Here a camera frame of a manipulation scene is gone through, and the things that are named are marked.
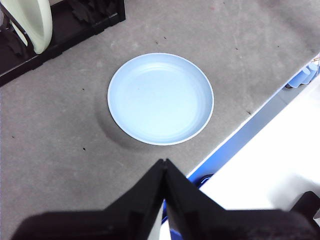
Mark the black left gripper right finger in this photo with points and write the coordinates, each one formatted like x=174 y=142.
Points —
x=212 y=222

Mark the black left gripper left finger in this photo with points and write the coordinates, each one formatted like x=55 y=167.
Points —
x=112 y=220

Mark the blue round plate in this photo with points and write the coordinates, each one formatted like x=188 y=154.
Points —
x=160 y=100

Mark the black plate rack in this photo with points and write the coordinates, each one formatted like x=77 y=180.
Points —
x=72 y=30

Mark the green round plate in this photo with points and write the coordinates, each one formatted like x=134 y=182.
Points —
x=35 y=20

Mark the blue plastic container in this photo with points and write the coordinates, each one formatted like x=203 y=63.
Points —
x=300 y=77

